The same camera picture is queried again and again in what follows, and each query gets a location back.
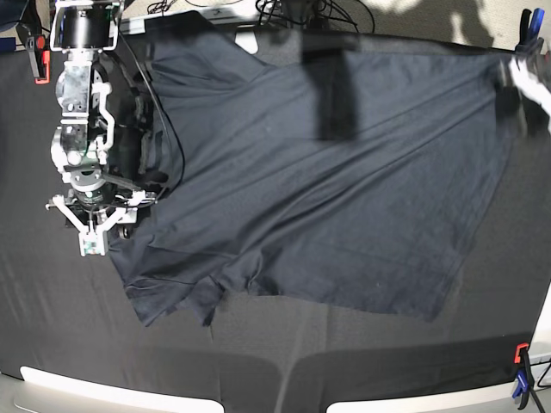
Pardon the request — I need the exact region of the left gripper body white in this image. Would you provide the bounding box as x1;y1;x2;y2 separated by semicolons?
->
508;58;551;115

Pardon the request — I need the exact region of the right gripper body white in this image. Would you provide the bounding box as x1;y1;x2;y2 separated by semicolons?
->
45;189;158;237

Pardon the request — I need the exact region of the black t-shirt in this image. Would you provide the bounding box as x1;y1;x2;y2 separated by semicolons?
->
109;13;516;324

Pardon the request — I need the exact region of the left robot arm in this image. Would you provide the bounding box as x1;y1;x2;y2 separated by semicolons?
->
498;8;550;132

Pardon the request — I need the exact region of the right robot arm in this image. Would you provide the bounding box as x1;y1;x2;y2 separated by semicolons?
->
48;1;183;254

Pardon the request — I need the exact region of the blue clamp top right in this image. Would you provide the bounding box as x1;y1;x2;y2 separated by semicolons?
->
515;8;545;55

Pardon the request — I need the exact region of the black table cover cloth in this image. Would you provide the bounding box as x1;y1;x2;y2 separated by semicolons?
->
1;32;550;412

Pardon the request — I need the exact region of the orange clamp top left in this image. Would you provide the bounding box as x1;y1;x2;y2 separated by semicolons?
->
25;34;51;84

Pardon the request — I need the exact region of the white tab on table edge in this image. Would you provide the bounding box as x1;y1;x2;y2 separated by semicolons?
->
234;26;259;55

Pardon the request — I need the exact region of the orange blue clamp bottom right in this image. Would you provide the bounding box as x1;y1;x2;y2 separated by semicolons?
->
511;342;545;413

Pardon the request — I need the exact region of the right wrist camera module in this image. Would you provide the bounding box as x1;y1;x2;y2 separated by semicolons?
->
78;232;107;256

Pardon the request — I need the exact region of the black cable bundle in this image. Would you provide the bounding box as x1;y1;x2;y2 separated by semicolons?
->
253;0;375;34

